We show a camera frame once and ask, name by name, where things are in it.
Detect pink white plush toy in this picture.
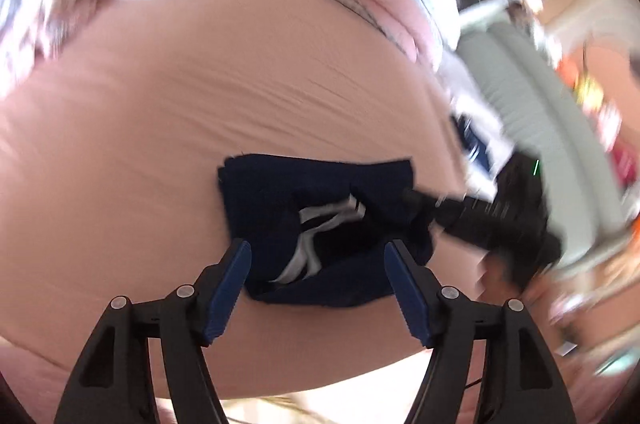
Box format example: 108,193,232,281
596,102,623,152

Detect yellow plush toy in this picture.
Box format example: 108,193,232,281
574,74,604,114

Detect folded navy striped garment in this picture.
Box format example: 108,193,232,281
450,114,495,175

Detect orange plush toy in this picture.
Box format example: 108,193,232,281
556,58,584,91

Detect person's right hand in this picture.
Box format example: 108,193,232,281
478,254,548,305

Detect pink bed sheet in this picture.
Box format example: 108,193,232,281
1,0,465,372

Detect grey-green padded headboard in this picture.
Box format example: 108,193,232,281
458,22,626,263

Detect red plush toy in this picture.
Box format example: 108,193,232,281
612,141,639,188

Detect white quilted blanket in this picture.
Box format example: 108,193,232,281
436,52,514,201

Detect navy shorts with white stripes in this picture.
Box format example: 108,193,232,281
218,155,434,308

